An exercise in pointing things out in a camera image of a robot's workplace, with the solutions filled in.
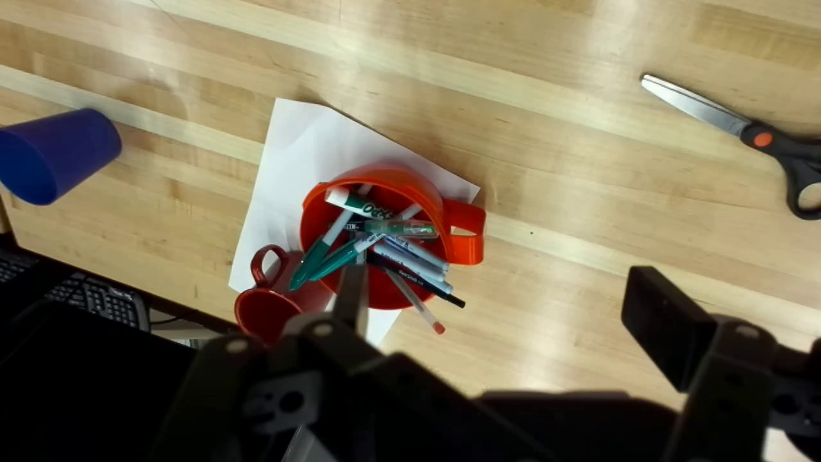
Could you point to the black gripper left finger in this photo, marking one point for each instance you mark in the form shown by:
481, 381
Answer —
351, 298

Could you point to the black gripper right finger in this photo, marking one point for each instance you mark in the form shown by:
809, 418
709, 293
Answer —
675, 335

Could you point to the large orange plastic cup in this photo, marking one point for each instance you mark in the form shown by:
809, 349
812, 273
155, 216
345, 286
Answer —
394, 181

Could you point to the clear pen red tip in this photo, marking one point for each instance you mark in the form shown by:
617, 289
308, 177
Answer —
427, 313

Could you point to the clear green pen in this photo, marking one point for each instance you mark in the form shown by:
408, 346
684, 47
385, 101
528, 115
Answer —
400, 231

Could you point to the thin black pen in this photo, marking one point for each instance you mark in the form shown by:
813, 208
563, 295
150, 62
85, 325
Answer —
444, 295

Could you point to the blue plastic cup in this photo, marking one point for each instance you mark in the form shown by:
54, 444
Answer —
59, 155

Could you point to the white marker blue print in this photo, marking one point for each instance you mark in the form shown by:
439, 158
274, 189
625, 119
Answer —
412, 254
425, 276

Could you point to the small red mug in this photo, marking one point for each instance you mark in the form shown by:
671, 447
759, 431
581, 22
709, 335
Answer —
260, 312

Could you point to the white green Expo marker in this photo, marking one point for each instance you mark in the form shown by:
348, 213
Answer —
348, 201

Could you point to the white paper sheet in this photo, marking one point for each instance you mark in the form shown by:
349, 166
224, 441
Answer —
298, 155

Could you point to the black marker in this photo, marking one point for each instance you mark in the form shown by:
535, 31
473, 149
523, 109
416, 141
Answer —
694, 101

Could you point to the black keyboard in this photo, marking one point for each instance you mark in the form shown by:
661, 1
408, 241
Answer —
94, 295

